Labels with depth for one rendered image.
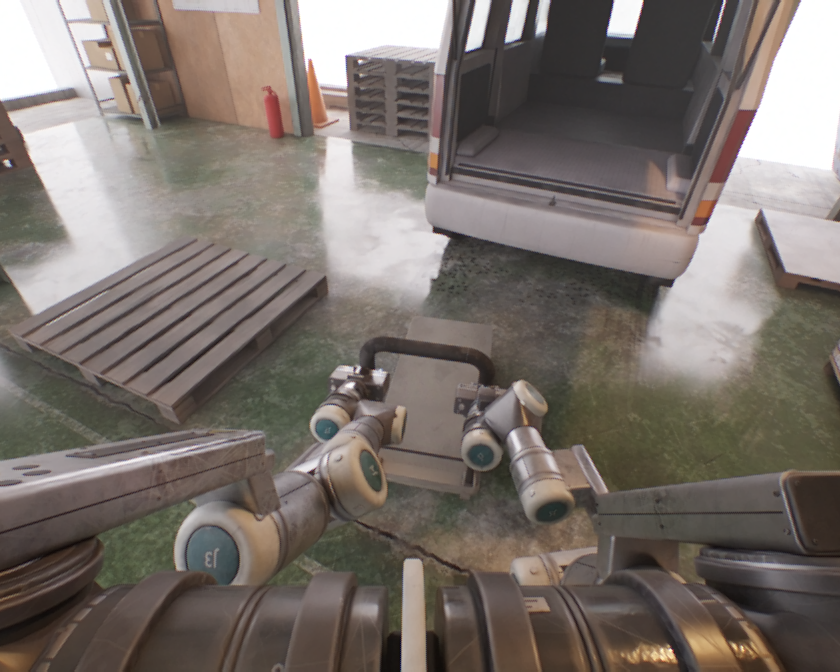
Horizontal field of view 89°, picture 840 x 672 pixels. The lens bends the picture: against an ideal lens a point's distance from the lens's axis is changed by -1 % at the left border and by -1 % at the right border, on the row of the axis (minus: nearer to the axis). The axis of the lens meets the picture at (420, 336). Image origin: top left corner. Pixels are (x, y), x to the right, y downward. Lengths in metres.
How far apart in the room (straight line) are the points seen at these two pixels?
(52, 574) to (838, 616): 0.37
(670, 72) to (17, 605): 4.24
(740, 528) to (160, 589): 0.32
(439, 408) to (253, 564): 1.29
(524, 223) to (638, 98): 2.01
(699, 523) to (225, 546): 0.38
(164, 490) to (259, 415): 1.67
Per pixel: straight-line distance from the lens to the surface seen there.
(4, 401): 2.64
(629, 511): 0.45
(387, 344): 1.08
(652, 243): 2.46
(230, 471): 0.41
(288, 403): 2.02
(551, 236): 2.46
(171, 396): 2.06
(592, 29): 4.23
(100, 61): 7.21
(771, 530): 0.31
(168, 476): 0.36
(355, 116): 5.77
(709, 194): 2.46
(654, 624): 0.27
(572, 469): 0.80
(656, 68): 4.23
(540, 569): 0.66
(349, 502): 0.59
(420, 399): 1.70
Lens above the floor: 1.47
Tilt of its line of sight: 40 degrees down
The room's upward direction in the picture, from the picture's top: 2 degrees clockwise
